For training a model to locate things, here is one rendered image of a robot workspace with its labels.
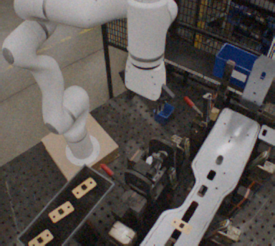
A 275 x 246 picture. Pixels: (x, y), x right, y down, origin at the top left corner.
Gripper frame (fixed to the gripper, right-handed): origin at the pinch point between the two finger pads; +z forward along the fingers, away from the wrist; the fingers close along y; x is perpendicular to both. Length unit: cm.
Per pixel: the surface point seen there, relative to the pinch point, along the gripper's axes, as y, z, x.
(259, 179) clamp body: 46, 49, 27
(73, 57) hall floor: -188, 145, 125
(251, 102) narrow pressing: 26, 40, 62
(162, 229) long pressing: 19, 45, -16
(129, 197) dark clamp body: 3.3, 36.9, -14.4
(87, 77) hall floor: -147, 145, 106
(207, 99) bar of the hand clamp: 9.3, 23.4, 33.8
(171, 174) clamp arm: 11.6, 35.8, 1.9
